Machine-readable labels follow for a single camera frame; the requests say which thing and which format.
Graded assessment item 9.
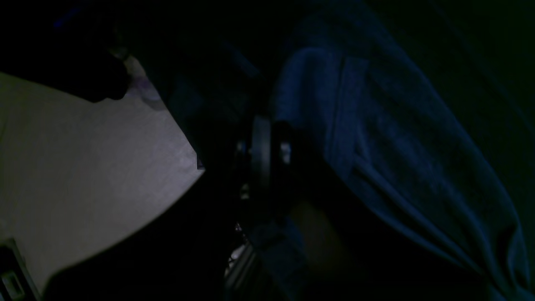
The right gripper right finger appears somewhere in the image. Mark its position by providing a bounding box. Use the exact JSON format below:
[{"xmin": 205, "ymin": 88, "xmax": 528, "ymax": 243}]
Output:
[{"xmin": 271, "ymin": 122, "xmax": 491, "ymax": 301}]

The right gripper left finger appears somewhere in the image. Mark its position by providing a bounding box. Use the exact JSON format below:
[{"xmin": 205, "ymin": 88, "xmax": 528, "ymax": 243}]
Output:
[{"xmin": 43, "ymin": 115, "xmax": 271, "ymax": 301}]

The dark grey T-shirt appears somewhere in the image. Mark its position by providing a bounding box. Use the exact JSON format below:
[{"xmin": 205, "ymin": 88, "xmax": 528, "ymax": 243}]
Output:
[{"xmin": 184, "ymin": 0, "xmax": 534, "ymax": 301}]

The black table cloth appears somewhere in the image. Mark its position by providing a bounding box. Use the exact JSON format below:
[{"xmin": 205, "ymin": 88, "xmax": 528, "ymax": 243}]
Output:
[{"xmin": 367, "ymin": 0, "xmax": 534, "ymax": 268}]

